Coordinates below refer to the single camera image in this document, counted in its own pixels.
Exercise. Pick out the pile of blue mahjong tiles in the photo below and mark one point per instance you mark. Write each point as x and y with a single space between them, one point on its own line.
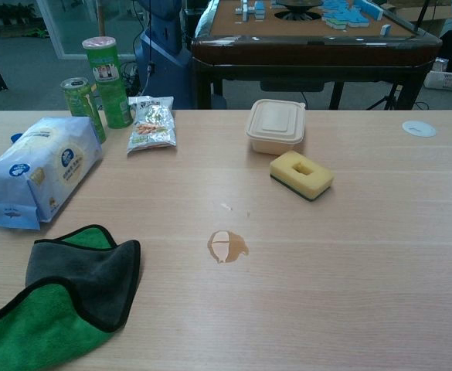
345 13

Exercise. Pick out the silver green snack bag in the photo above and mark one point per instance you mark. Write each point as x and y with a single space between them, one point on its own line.
152 127

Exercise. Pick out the small blue round cap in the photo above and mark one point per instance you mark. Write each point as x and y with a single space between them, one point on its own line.
15 137

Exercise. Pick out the blue white tissue pack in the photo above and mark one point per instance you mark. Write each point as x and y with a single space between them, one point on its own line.
36 170

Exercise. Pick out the brown liquid spill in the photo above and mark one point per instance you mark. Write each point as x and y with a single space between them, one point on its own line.
233 249

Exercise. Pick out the blue chair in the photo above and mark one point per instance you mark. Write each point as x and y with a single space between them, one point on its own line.
164 58

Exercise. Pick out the beige lidded lunch box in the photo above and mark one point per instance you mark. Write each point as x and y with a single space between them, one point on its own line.
275 125

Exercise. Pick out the green chips tube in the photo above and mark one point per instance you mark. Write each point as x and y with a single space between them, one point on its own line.
109 85

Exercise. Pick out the green drink can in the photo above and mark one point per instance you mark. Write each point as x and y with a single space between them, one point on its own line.
79 101

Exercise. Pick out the black tripod stand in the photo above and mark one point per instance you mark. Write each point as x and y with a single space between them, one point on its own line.
384 99

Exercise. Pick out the green and black microfiber cloth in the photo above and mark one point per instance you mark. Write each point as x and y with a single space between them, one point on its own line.
36 332

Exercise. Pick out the white round grommet cap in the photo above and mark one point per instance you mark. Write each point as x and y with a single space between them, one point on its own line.
419 128

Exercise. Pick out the black mahjong table centre dish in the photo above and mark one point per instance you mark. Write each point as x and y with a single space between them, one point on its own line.
298 9

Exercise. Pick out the white blue mahjong tile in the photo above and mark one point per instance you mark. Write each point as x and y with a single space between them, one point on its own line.
385 29

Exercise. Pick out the yellow sponge with hole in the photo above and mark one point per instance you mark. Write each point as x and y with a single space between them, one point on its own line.
283 166

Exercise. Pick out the dark wooden mahjong table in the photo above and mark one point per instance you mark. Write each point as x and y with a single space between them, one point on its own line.
310 54

